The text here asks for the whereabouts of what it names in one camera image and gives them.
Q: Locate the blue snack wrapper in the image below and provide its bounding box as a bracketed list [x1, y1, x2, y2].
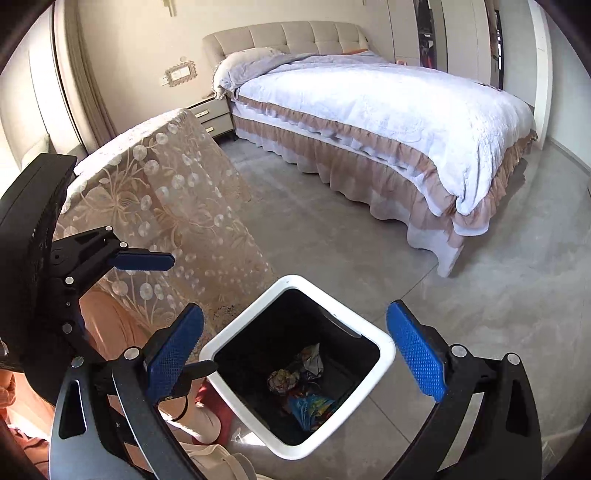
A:
[288, 392, 335, 432]

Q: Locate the white cloth bag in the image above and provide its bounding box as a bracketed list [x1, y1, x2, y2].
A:
[171, 440, 259, 480]

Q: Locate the white wardrobe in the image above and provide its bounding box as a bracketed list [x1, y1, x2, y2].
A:
[388, 0, 505, 89]

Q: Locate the white quilt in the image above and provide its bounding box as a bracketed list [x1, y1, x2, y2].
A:
[233, 50, 537, 217]

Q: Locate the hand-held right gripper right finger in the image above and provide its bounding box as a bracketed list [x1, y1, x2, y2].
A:
[385, 299, 543, 480]

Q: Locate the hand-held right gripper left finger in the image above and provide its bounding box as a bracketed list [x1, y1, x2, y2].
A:
[48, 302, 206, 480]

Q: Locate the beige nightstand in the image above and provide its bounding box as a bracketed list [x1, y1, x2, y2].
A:
[187, 96, 237, 142]

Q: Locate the crumpled patterned paper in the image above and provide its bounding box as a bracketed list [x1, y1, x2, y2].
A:
[267, 368, 301, 397]

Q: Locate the white-rimmed black trash bin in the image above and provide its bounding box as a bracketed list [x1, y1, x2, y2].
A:
[198, 274, 397, 460]

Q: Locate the bed with ruffled skirt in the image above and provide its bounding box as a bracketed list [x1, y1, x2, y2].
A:
[203, 21, 540, 278]

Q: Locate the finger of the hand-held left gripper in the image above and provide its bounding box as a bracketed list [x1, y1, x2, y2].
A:
[48, 225, 176, 289]
[60, 277, 219, 393]

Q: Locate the person's leg in peach pants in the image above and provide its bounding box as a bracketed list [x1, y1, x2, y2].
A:
[0, 288, 155, 480]

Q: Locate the white ruffled pillow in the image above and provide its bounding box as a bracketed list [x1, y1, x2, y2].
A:
[211, 47, 289, 100]

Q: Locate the red slipper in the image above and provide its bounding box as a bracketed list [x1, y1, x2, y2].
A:
[194, 383, 232, 431]

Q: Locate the beige lace tablecloth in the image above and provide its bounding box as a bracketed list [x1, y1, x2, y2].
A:
[56, 108, 279, 340]

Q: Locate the crumpled grey-white wrapper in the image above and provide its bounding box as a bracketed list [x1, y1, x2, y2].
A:
[295, 342, 325, 380]

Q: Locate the framed wall switch plate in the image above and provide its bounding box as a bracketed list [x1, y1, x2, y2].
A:
[159, 58, 198, 88]

